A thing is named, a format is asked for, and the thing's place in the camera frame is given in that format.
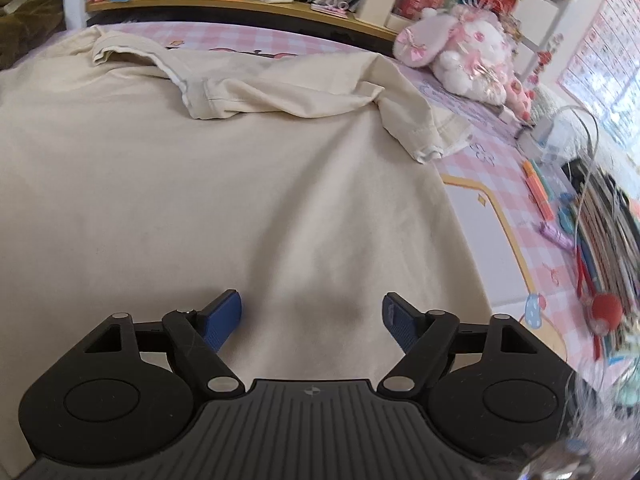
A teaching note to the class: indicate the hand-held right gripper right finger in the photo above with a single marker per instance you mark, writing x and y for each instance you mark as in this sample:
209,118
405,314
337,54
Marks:
395,322

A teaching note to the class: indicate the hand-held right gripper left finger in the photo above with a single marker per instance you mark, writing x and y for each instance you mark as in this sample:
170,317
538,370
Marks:
227,317

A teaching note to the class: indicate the cream t-shirt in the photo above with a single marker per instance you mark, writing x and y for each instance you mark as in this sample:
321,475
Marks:
200,185

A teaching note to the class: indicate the purple pen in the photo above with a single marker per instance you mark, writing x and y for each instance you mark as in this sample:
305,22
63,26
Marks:
555,234

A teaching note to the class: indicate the orange highlighter pen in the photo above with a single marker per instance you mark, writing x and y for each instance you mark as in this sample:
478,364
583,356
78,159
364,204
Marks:
539,190

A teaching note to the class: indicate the red ball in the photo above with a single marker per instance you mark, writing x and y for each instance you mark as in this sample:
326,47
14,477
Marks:
605,312

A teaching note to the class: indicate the stack of books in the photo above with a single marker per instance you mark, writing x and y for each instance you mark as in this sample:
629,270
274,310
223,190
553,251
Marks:
607,230

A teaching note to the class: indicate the small pink plush toy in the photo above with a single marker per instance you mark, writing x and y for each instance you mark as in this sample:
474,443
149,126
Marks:
520,97

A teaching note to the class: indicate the pink white plush bunny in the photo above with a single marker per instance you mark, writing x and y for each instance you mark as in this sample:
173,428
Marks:
480,45

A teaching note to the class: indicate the wooden bookshelf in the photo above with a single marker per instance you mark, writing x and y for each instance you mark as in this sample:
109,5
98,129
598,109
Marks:
200,6

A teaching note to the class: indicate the white open box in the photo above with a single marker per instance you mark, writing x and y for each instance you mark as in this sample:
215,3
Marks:
375,5

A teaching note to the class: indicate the olive green cloth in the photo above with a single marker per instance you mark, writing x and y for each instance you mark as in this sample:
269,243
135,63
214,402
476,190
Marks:
25,15

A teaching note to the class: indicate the wall poster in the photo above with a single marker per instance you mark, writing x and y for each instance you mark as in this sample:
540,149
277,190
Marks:
610,50

